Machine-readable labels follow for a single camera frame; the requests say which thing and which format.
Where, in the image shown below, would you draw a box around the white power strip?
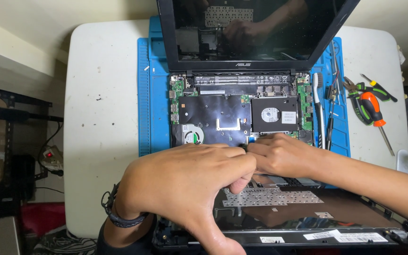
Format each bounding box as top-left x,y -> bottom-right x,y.
40,145 -> 65,176

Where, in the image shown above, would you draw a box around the person's right hand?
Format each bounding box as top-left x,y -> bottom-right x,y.
246,133 -> 320,179

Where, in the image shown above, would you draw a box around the black metal rack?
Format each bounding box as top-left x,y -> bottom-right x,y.
0,84 -> 64,222

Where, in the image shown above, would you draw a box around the person's left hand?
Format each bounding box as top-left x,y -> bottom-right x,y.
118,143 -> 258,255

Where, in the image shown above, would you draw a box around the orange black handled screwdriver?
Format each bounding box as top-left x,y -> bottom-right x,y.
359,91 -> 396,157

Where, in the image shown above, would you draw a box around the patterned cloth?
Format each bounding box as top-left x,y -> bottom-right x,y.
32,227 -> 99,255

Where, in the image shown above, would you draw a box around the black laptop hard drive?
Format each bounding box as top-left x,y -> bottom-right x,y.
251,96 -> 299,134

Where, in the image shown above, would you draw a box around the green black handled pliers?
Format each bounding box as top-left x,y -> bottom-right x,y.
342,76 -> 375,127

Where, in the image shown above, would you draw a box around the black laptop keyboard cover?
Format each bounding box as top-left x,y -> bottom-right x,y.
152,174 -> 408,248

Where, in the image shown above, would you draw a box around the black opened laptop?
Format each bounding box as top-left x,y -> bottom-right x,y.
156,0 -> 361,147

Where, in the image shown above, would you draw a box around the black laptop battery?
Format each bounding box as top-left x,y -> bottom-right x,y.
193,74 -> 292,96

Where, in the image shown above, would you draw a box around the white handled brush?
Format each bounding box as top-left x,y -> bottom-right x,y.
312,72 -> 327,149

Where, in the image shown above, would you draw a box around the laptop cooling fan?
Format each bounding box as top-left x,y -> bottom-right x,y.
182,123 -> 205,145

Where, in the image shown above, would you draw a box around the yellow black green screwdriver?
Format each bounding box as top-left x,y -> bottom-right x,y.
360,73 -> 399,103

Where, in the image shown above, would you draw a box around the silver tweezers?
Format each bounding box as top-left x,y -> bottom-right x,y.
331,40 -> 347,105

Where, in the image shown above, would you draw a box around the red bag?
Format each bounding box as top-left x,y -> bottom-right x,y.
20,202 -> 66,238

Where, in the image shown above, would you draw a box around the black braided bracelet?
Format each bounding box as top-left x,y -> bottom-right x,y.
101,182 -> 150,229

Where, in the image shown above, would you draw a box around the blue repair mat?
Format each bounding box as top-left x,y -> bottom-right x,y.
137,16 -> 351,158

